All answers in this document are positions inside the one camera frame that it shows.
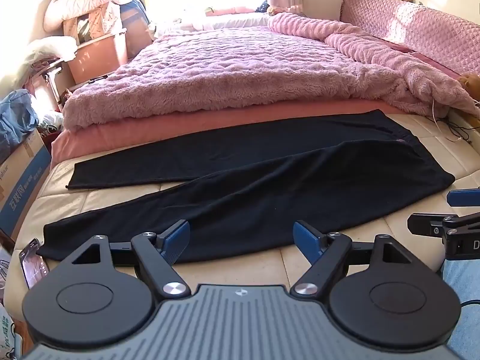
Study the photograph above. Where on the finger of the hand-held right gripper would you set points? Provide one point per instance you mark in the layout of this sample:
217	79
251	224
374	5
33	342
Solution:
465	197
423	224

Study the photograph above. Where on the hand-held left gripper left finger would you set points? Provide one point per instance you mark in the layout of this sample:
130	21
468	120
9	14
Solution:
178	237

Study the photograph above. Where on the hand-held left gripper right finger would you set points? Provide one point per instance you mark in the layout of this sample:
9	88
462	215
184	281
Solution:
304	239

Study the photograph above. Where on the black pants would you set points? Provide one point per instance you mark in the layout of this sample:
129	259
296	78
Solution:
262	180

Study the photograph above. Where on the person's blue jeans leg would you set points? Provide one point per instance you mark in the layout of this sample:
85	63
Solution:
463	288

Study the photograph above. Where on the brown plush toy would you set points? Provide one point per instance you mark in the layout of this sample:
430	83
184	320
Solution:
469	84

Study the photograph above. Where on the salmon pink bed sheet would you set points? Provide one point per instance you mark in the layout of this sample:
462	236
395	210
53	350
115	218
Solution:
150	127

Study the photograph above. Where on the black smartphone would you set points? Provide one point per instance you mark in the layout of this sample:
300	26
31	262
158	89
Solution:
34	264

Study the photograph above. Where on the blue printed cardboard box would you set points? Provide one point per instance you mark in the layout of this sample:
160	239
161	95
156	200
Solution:
22	180

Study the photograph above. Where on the white printed plastic bag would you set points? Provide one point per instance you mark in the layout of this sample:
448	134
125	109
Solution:
50	122

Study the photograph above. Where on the pink quilted headboard cover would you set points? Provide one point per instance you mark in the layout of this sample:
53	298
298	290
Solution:
412	26

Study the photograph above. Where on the pink fluffy blanket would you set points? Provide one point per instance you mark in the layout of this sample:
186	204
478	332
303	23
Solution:
243	67

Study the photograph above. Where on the green printed plastic bag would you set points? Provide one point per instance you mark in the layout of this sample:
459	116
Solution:
8	332

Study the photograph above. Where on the pink plastic storage bin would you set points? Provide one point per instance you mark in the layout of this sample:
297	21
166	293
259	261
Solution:
99	58

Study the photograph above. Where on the blue plastic bag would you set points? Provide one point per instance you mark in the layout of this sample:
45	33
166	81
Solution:
17	120

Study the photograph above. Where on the blue striped bag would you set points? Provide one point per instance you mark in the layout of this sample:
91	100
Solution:
135	26

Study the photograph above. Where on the white bedding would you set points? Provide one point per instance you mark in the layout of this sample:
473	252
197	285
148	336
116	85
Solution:
225	18

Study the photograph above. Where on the white fluffy blanket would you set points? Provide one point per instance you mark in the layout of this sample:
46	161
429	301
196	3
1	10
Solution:
48	50

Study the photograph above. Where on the patterned fabric storage box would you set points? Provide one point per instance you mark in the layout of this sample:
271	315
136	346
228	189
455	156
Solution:
95	18

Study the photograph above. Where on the pile of pillows and boxes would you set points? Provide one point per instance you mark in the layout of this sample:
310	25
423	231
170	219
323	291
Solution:
90	2

